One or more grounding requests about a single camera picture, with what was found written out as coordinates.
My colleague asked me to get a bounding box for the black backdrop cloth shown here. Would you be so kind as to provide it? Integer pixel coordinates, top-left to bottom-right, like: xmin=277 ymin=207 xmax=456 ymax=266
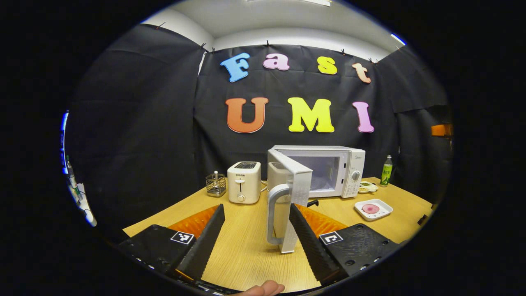
xmin=64 ymin=23 xmax=452 ymax=239

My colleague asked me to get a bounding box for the green drink bottle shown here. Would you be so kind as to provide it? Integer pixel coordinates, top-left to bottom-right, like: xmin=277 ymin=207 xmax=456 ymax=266
xmin=380 ymin=155 xmax=394 ymax=188

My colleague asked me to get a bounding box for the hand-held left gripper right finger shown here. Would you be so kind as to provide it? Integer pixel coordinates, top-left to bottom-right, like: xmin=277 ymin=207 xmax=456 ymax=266
xmin=288 ymin=203 xmax=401 ymax=287

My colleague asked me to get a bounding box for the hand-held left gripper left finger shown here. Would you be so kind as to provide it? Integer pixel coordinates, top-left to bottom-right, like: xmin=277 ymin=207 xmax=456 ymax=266
xmin=116 ymin=203 xmax=226 ymax=284

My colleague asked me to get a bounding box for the large ceiling light panel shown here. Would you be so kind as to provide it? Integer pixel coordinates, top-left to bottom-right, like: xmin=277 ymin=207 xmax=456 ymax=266
xmin=247 ymin=0 xmax=332 ymax=7

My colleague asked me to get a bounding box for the white microwave oven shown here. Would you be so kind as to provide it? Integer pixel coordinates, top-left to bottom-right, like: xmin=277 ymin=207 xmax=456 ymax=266
xmin=266 ymin=145 xmax=366 ymax=254

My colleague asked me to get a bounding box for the white side table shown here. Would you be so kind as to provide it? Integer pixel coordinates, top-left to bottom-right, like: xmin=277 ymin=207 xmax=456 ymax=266
xmin=68 ymin=181 xmax=98 ymax=227

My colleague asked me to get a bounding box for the blue framed wall poster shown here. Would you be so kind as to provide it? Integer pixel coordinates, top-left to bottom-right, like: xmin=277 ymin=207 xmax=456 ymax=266
xmin=60 ymin=110 xmax=71 ymax=175

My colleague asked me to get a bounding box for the white toaster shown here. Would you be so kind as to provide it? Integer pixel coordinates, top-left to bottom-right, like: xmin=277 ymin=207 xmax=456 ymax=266
xmin=227 ymin=161 xmax=262 ymax=205

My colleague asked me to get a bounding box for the white square plate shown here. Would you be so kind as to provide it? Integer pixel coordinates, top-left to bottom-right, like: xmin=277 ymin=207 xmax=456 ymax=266
xmin=354 ymin=199 xmax=394 ymax=222

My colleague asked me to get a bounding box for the wire mesh holder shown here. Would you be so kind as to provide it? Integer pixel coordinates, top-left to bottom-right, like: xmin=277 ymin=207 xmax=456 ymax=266
xmin=205 ymin=171 xmax=227 ymax=197

